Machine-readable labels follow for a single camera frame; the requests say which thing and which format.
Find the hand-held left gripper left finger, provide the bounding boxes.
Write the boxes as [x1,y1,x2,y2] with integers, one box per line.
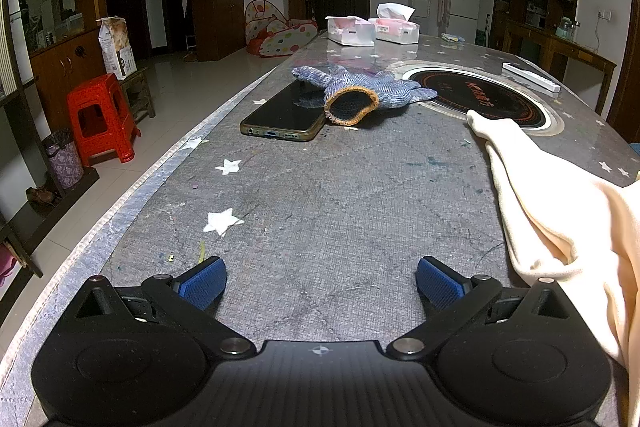
[75,256,256,359]

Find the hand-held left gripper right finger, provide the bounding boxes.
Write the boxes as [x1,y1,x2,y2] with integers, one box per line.
[387,256,571,360]

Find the cream sweatshirt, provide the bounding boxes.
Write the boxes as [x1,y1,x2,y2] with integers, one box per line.
[466,109,640,427]

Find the grey star-print tablecloth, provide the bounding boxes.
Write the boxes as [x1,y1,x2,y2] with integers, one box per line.
[0,32,640,427]

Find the trash bin with purple bag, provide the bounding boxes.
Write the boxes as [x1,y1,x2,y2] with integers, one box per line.
[41,128,85,188]

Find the brown shoes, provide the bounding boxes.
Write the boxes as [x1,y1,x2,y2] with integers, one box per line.
[25,186,57,208]

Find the black smartphone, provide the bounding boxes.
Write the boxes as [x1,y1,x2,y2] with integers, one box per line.
[240,78,328,142]

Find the round black induction cooktop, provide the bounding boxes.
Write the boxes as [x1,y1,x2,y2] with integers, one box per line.
[387,61,566,138]

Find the blue knit work glove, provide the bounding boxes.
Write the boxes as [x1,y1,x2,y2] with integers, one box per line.
[291,66,439,126]

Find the small wooden stool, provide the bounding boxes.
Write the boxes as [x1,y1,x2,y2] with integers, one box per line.
[120,67,157,120]

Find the red plastic stool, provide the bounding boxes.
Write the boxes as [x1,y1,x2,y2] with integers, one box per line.
[66,73,142,168]

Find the white remote control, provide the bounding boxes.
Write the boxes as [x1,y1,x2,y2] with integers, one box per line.
[501,62,562,95]

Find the white printed paper sack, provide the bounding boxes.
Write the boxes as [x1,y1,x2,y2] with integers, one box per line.
[96,16,138,80]

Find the polka-dot play tent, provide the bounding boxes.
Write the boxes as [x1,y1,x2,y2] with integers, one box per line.
[244,0,319,58]

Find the white tissue box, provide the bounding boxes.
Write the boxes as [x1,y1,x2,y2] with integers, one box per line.
[369,3,421,44]

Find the large wooden display cabinet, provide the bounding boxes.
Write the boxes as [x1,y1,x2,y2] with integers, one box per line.
[0,0,108,138]

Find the white box of pink wipes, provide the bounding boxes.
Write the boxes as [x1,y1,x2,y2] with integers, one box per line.
[325,15,376,46]

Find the wooden side desk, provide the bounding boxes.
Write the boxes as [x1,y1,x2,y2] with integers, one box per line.
[500,18,618,115]

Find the white water dispenser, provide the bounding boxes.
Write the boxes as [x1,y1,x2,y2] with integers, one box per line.
[409,0,433,35]

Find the white refrigerator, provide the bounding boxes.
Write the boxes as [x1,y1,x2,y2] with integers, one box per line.
[442,0,483,45]

